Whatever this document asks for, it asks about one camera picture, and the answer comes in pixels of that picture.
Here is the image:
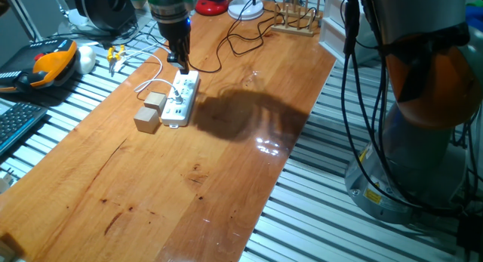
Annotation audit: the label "orange wooden board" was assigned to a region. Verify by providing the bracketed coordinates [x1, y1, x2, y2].
[0, 0, 337, 262]

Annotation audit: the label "yellow handled pliers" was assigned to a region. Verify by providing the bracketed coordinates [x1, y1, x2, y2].
[106, 45, 128, 74]

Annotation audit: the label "wooden cube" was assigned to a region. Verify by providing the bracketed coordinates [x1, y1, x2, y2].
[143, 91, 169, 118]
[133, 106, 162, 135]

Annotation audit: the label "grey metal strut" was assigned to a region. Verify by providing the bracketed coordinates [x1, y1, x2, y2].
[2, 0, 43, 43]

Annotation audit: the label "black keyboard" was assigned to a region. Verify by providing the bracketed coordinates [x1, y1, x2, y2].
[0, 102, 49, 156]

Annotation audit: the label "blue plastic bag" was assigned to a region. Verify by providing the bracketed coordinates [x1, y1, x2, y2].
[464, 3, 483, 32]

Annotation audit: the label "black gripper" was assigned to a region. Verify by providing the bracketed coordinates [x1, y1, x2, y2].
[155, 14, 192, 76]

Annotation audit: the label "wooden peg rack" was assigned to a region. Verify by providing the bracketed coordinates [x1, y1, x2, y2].
[270, 0, 325, 38]

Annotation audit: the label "orange black teach pendant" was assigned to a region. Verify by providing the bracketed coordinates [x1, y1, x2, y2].
[0, 37, 80, 94]

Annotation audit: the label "white power strip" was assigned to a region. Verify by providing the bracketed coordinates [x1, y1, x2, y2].
[160, 69, 202, 128]

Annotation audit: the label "white power cord with plug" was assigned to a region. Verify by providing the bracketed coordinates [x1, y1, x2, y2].
[133, 46, 186, 105]

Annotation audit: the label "black lamp cable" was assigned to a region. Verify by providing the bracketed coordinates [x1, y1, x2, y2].
[187, 0, 325, 74]

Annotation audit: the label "white box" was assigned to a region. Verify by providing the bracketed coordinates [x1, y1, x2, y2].
[318, 0, 379, 69]

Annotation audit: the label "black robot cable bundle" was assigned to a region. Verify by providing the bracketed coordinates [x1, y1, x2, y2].
[339, 0, 483, 220]

